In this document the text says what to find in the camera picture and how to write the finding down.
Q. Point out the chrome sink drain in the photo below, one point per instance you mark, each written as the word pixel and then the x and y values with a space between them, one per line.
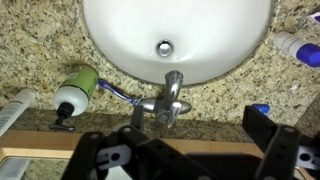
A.
pixel 164 48

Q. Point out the blue bottle cap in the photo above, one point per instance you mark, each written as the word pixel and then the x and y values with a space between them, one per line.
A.
pixel 261 108

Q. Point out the small white blue-capped bottle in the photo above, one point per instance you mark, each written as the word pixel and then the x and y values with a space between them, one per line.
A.
pixel 296 46

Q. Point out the small purple white tube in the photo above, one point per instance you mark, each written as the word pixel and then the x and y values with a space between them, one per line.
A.
pixel 315 17

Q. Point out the green soap pump bottle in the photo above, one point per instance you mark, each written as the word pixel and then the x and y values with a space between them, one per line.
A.
pixel 75 91

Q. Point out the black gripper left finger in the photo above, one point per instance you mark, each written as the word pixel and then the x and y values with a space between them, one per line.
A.
pixel 100 153

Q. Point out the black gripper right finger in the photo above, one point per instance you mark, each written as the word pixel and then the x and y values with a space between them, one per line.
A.
pixel 280 146

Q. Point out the wood-framed mirror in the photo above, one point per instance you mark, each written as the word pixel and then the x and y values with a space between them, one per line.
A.
pixel 33 143

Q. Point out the chrome tap faucet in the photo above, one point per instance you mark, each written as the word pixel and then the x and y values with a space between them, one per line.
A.
pixel 171 96

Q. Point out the white toothpaste tube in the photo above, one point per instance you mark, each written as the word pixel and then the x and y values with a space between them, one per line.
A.
pixel 15 110

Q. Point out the blue toothbrush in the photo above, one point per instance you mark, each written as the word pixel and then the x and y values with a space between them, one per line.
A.
pixel 115 91

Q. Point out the white oval sink basin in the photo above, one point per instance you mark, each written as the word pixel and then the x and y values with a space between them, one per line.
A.
pixel 133 33

